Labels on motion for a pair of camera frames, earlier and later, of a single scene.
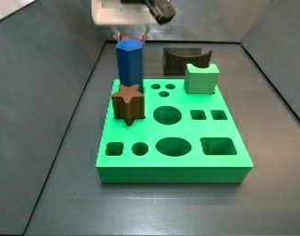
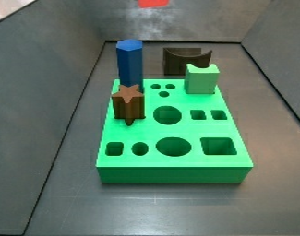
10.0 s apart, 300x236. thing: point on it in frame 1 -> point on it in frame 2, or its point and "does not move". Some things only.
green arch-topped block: [199, 79] does not move
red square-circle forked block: [124, 38] -> [152, 4]
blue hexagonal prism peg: [130, 49] does not move
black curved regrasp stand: [175, 57] does not move
